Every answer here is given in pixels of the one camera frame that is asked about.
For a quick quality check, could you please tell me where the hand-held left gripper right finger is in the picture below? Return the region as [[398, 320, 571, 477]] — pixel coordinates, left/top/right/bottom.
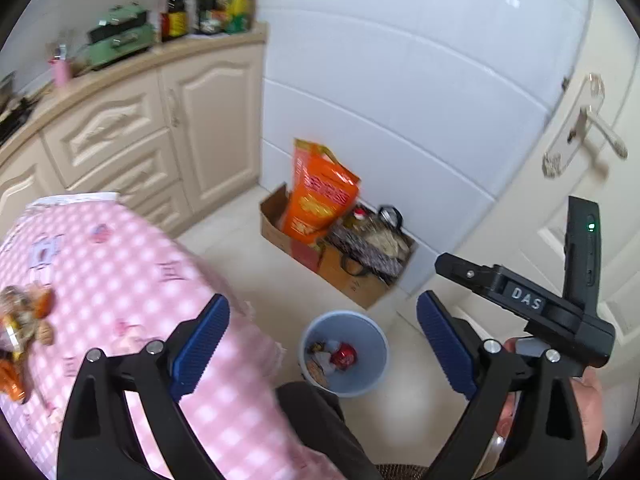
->
[[416, 290, 591, 480]]

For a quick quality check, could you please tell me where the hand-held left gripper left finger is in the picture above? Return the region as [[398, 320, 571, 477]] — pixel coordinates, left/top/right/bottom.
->
[[57, 294, 231, 480]]

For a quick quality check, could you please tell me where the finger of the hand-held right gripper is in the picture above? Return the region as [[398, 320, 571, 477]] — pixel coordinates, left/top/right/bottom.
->
[[434, 252, 501, 301]]

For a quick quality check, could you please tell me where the blue plastic bin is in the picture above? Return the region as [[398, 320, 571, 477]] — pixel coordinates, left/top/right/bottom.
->
[[299, 311, 390, 399]]

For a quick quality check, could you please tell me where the orange snack wrapper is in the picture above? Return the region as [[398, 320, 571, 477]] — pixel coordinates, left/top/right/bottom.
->
[[0, 352, 32, 406]]

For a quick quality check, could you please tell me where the person's right forearm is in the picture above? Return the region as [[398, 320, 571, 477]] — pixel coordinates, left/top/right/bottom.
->
[[585, 430, 610, 479]]

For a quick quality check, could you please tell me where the person's right hand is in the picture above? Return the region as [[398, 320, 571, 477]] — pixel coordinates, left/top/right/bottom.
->
[[500, 337, 607, 463]]

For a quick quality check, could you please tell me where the black patterned tote bag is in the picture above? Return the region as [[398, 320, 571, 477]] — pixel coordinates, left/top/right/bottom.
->
[[327, 204, 416, 287]]

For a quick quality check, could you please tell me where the red round packet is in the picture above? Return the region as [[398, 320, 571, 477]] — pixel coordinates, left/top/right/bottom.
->
[[330, 342, 357, 369]]

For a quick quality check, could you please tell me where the pink checkered tablecloth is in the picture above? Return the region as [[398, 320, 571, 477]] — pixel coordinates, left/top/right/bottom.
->
[[0, 191, 347, 480]]

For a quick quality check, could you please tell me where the cream panel door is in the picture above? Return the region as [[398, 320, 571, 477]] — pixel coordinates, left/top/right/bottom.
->
[[462, 35, 640, 413]]

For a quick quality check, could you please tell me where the brown cardboard box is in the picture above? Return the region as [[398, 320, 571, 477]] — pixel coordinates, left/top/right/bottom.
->
[[259, 182, 419, 311]]

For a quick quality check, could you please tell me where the brown crumpled wrapper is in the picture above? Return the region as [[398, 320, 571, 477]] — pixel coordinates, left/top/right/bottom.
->
[[305, 341, 334, 387]]

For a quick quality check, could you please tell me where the clear oil bottle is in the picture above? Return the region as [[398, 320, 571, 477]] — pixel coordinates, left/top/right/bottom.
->
[[347, 207, 377, 232]]

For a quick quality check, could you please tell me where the wicker seat wooden chair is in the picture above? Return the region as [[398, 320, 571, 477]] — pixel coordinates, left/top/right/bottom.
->
[[372, 462, 432, 480]]

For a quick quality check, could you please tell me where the person's leg in dark trousers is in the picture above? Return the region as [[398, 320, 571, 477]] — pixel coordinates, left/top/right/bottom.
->
[[275, 381, 387, 480]]

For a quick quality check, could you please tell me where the orange rice bag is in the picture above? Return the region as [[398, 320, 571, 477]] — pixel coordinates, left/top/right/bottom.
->
[[281, 137, 362, 252]]

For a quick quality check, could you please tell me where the cream kitchen cabinet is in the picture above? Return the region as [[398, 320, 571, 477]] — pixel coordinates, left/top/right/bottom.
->
[[0, 22, 271, 242]]

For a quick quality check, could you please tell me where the black gas stove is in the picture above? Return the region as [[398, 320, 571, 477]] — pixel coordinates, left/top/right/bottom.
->
[[0, 72, 42, 147]]

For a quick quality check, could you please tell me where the pink utensil cup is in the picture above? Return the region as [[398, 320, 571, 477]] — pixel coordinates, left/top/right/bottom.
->
[[47, 35, 76, 89]]

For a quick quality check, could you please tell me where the green countertop appliance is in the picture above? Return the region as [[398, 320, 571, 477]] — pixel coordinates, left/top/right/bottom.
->
[[82, 4, 156, 72]]

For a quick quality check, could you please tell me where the dark soy sauce bottle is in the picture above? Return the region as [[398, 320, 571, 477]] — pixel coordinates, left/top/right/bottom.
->
[[159, 0, 190, 44]]

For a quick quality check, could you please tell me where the dark green glass bottle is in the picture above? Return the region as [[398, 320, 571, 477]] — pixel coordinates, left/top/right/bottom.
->
[[194, 0, 227, 36]]

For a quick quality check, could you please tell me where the yellow green oil bottle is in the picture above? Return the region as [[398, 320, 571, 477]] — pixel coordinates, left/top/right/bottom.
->
[[224, 0, 257, 34]]

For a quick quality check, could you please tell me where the silver door handle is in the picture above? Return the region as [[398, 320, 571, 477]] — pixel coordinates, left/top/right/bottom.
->
[[542, 72, 629, 179]]

